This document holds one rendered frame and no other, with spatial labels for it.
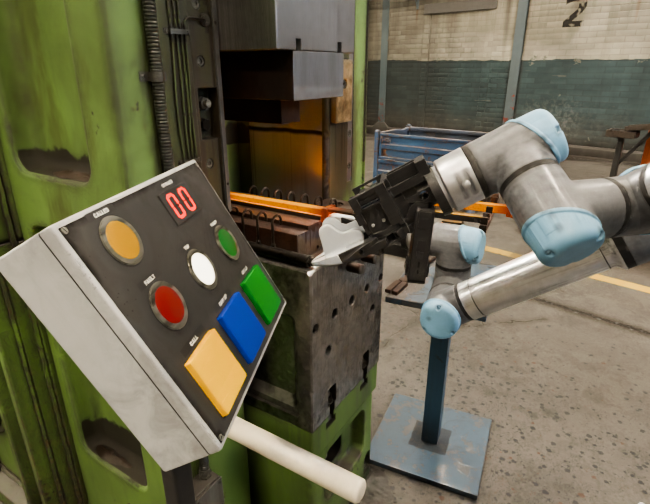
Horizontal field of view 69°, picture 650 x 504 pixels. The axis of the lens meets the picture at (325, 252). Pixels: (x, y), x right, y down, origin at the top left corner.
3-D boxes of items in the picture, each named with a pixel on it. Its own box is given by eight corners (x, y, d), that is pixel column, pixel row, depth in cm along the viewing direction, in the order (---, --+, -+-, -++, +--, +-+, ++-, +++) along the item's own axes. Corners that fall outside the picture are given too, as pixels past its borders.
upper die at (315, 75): (343, 96, 112) (344, 52, 108) (293, 101, 96) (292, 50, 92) (214, 92, 132) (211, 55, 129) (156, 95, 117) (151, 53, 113)
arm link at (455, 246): (474, 274, 95) (479, 234, 92) (423, 263, 101) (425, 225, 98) (485, 261, 102) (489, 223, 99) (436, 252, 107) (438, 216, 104)
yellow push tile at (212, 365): (248, 374, 58) (214, 326, 56) (229, 415, 51) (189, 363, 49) (236, 379, 59) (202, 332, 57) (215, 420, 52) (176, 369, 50)
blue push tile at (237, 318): (267, 332, 67) (239, 290, 66) (253, 362, 61) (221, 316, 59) (257, 337, 68) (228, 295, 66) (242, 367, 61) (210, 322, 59)
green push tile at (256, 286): (282, 300, 77) (257, 263, 75) (271, 324, 70) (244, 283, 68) (272, 305, 77) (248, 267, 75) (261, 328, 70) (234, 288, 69)
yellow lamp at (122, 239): (153, 255, 51) (147, 217, 50) (115, 269, 48) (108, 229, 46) (134, 249, 53) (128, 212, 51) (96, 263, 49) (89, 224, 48)
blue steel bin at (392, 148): (500, 197, 520) (509, 130, 494) (473, 214, 462) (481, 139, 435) (404, 182, 589) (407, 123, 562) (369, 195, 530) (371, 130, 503)
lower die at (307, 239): (341, 237, 124) (341, 206, 121) (297, 262, 109) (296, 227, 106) (224, 213, 145) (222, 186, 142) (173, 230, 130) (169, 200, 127)
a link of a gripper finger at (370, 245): (339, 245, 68) (392, 219, 66) (345, 255, 69) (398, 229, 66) (335, 257, 64) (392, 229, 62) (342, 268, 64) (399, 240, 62)
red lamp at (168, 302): (197, 317, 54) (193, 282, 52) (164, 335, 50) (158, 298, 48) (178, 310, 55) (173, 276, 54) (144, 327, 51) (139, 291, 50)
